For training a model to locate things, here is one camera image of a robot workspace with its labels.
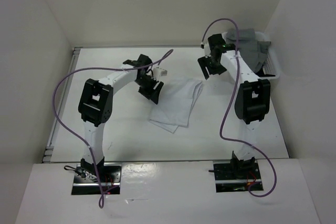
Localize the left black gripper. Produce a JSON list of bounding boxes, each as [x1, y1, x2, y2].
[[135, 75, 164, 105]]

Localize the white skirt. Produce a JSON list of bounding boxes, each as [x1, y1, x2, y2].
[[149, 76, 203, 133]]

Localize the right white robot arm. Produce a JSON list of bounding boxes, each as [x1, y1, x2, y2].
[[197, 34, 270, 150]]

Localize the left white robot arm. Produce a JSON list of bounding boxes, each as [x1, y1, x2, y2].
[[78, 54, 163, 182]]

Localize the grey skirt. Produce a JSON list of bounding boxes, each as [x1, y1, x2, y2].
[[237, 28, 271, 73]]

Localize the black skirt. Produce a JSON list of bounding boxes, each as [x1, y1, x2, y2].
[[256, 68, 276, 80]]

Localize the white plastic basket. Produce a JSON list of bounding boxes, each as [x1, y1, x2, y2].
[[220, 29, 280, 82]]

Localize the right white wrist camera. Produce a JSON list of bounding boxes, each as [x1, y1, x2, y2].
[[201, 42, 211, 57]]

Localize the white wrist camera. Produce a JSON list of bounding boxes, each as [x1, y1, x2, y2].
[[201, 42, 211, 57], [152, 67, 167, 79]]

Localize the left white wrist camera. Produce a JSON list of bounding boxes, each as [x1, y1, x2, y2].
[[152, 67, 167, 79]]

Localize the aluminium table edge rail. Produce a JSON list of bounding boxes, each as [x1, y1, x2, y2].
[[42, 47, 82, 163]]

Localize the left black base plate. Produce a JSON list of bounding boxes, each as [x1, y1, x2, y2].
[[64, 164, 122, 195]]

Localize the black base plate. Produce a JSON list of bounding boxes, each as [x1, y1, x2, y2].
[[64, 164, 122, 195], [208, 161, 263, 193]]

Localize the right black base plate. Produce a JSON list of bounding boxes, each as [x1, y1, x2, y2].
[[208, 161, 263, 193]]

